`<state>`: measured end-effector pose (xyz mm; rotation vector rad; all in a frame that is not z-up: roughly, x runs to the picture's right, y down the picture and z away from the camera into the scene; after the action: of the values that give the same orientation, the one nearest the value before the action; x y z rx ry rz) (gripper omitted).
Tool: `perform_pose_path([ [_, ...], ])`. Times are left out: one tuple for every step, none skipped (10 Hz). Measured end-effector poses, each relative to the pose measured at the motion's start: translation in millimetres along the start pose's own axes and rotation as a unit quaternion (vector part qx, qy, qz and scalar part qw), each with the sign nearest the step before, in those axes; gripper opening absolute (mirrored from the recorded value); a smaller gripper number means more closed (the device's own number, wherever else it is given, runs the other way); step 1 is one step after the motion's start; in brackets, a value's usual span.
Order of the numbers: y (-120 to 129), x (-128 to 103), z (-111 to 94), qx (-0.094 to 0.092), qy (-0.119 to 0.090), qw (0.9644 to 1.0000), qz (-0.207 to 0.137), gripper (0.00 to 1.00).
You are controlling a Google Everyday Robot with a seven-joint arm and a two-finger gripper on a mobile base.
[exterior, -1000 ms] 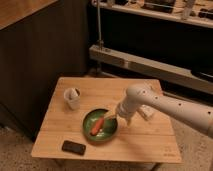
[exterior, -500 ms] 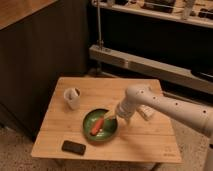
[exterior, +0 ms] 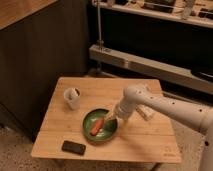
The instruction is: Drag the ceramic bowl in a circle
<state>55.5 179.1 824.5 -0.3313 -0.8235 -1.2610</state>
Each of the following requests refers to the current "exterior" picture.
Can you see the wooden folding table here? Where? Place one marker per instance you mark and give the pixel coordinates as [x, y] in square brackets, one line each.
[134, 141]

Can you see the white rectangular box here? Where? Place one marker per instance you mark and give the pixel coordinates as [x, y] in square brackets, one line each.
[146, 112]

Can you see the orange carrot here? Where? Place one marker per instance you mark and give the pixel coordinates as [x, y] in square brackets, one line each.
[97, 126]

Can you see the metal shelf rack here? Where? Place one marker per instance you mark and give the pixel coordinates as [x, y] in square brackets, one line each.
[180, 56]

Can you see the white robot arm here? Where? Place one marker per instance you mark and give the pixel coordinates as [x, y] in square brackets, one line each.
[197, 117]

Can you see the black smartphone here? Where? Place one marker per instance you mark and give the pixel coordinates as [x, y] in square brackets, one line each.
[73, 147]

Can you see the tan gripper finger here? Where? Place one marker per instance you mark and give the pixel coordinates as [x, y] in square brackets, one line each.
[109, 117]

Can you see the dark wooden cabinet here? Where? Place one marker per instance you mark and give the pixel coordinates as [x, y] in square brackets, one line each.
[34, 53]

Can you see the green ceramic bowl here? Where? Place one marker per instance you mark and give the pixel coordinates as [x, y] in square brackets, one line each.
[105, 133]

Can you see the white mug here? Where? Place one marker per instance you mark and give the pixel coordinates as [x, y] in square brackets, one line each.
[72, 98]

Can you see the vertical metal pole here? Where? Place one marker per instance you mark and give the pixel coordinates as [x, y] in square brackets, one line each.
[100, 40]

